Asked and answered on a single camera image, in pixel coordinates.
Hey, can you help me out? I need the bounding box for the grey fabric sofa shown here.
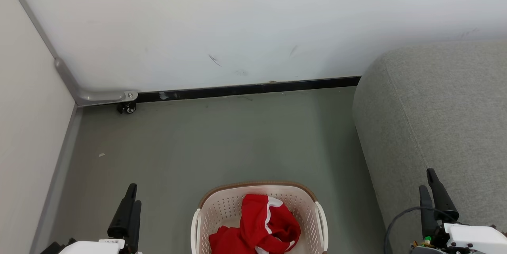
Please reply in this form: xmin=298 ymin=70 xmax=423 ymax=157
xmin=353 ymin=42 xmax=507 ymax=254

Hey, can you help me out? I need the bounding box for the red garment with white trim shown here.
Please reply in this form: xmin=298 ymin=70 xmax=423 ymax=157
xmin=240 ymin=194 xmax=301 ymax=254

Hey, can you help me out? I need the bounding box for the grey metal partition frame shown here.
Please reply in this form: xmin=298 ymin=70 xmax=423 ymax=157
xmin=0 ymin=0 xmax=138 ymax=107

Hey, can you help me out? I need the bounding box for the black wall baseboard strip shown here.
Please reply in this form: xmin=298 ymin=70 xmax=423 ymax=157
xmin=137 ymin=76 xmax=362 ymax=103

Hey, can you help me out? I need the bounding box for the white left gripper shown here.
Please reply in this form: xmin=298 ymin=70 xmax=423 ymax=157
xmin=59 ymin=183 xmax=142 ymax=254

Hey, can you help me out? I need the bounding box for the plain red garment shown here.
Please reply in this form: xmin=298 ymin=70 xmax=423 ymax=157
xmin=209 ymin=225 xmax=244 ymax=254

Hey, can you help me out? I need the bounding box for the white perforated laundry basket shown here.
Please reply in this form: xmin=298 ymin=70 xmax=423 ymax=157
xmin=191 ymin=181 xmax=329 ymax=254

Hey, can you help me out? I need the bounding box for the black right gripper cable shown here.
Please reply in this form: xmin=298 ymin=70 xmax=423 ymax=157
xmin=383 ymin=206 xmax=456 ymax=254

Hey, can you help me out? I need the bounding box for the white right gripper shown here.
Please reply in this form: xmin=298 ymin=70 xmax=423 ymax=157
xmin=412 ymin=168 xmax=507 ymax=254

